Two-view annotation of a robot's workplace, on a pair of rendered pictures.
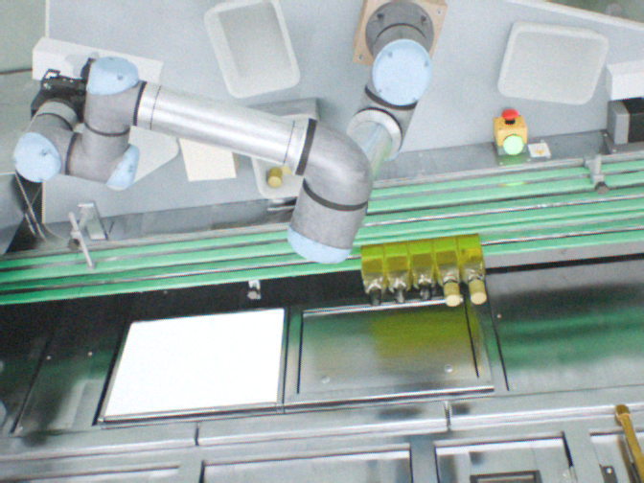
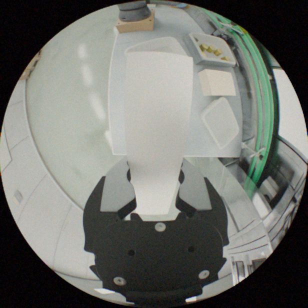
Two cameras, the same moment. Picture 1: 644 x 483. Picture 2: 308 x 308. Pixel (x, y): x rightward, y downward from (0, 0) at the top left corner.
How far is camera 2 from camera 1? 1.63 m
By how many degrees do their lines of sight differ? 48
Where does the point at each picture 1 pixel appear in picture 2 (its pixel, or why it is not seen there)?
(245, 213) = (242, 75)
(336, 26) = (144, 35)
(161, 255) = (264, 115)
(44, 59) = (144, 209)
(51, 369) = (281, 167)
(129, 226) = (249, 127)
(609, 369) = not seen: outside the picture
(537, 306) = not seen: outside the picture
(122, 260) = (264, 134)
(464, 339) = not seen: outside the picture
